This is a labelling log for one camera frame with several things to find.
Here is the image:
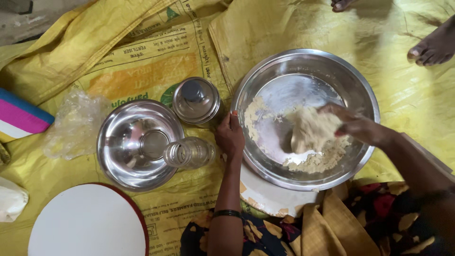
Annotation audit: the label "mustard yellow cloth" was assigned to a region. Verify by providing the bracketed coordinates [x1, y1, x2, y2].
[289, 188, 382, 256]

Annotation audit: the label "person's right hand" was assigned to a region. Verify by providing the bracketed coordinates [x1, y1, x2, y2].
[318, 103, 387, 146]

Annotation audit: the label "large steel mixing bowl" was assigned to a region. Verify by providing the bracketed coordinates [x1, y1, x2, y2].
[231, 49, 381, 192]

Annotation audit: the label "pink blue striped cloth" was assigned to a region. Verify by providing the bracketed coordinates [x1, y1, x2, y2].
[0, 87, 55, 143]

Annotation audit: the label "clear plastic bottle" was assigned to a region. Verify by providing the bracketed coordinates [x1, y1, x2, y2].
[162, 137, 217, 170]

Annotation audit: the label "person's dark floral dress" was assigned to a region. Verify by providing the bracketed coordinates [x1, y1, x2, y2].
[179, 181, 455, 256]

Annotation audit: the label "person's left hand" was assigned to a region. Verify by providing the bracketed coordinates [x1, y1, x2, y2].
[215, 110, 246, 161]

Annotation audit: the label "chipped white round board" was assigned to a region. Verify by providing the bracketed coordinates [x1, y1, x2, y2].
[239, 160, 325, 218]

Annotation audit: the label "small steel bowl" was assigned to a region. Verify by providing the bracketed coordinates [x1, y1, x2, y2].
[96, 99, 185, 193]

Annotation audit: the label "black bangle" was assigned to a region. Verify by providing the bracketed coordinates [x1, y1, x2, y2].
[213, 209, 243, 218]

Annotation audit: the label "steel canister with lid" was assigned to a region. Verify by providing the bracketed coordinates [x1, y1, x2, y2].
[172, 76, 225, 129]

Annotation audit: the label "pale dough lump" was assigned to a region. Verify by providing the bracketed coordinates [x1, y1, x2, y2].
[284, 106, 350, 155]

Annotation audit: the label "crumpled clear plastic bag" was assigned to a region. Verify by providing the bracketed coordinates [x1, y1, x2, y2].
[42, 88, 113, 161]

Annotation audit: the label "white round board red rim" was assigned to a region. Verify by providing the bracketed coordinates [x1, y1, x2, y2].
[28, 183, 150, 256]

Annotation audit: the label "printed yellow woven sack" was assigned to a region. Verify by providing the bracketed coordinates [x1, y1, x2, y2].
[0, 0, 246, 256]

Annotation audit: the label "white cloth bag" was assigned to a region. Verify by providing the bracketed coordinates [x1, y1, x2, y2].
[0, 176, 29, 223]

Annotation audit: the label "loose flour crumbs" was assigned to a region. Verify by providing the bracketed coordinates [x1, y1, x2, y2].
[243, 96, 353, 175]

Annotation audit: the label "plain yellow woven sack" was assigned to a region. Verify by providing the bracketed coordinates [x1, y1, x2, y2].
[208, 0, 455, 187]

